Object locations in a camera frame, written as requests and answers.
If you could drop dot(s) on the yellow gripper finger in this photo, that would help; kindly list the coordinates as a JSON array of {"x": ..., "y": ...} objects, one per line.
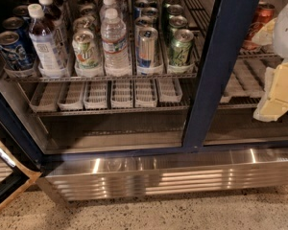
[
  {"x": 274, "y": 102},
  {"x": 265, "y": 35}
]

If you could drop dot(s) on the red bull can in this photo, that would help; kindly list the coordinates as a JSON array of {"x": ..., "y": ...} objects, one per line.
[
  {"x": 142, "y": 22},
  {"x": 146, "y": 53},
  {"x": 152, "y": 13},
  {"x": 139, "y": 5}
]

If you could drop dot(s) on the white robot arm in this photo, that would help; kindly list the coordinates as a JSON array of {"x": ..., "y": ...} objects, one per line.
[{"x": 280, "y": 35}]

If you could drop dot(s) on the red soda can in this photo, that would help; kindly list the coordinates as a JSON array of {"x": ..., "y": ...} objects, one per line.
[{"x": 263, "y": 14}]

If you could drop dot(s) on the front green soda can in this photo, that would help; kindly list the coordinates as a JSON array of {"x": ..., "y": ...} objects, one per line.
[{"x": 180, "y": 47}]

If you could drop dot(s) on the green soda can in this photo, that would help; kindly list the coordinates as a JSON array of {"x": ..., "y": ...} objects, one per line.
[
  {"x": 180, "y": 47},
  {"x": 174, "y": 10},
  {"x": 176, "y": 23}
]

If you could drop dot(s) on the front 7up can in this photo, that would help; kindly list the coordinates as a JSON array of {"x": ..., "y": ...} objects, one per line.
[{"x": 85, "y": 49}]

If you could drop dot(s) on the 7up can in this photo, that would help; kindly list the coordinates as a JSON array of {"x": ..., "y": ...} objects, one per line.
[
  {"x": 85, "y": 49},
  {"x": 84, "y": 22}
]

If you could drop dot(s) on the steel fridge bottom grille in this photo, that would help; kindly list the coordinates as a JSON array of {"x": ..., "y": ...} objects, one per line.
[{"x": 89, "y": 178}]

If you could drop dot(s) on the blue pepsi can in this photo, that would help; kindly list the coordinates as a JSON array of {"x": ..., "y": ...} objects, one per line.
[
  {"x": 14, "y": 52},
  {"x": 20, "y": 27}
]

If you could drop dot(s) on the front blue pepsi can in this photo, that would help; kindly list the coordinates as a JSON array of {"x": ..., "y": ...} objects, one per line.
[{"x": 14, "y": 52}]

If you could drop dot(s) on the open fridge door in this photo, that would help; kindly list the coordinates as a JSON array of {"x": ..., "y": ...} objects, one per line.
[{"x": 15, "y": 178}]

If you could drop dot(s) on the front clear water bottle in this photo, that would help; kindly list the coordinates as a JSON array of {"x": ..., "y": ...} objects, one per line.
[{"x": 114, "y": 40}]

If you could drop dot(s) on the clear water bottle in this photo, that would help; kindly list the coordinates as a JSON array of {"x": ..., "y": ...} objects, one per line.
[
  {"x": 107, "y": 4},
  {"x": 114, "y": 40}
]

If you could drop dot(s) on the dark tea bottle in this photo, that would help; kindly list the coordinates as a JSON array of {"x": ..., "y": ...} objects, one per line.
[
  {"x": 42, "y": 32},
  {"x": 53, "y": 12}
]

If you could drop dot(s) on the front dark tea bottle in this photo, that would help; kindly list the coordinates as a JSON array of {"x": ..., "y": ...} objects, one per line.
[{"x": 42, "y": 32}]

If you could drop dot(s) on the blue fridge door frame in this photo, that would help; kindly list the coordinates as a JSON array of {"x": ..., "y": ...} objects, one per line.
[{"x": 228, "y": 26}]

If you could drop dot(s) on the top wire shelf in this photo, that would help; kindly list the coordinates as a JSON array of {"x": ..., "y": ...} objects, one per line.
[{"x": 198, "y": 13}]

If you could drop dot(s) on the wire shelf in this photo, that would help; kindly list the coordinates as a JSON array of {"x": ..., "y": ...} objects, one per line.
[
  {"x": 198, "y": 13},
  {"x": 109, "y": 97}
]

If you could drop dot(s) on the lower wire shelf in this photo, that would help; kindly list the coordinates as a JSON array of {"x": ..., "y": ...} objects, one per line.
[{"x": 109, "y": 97}]

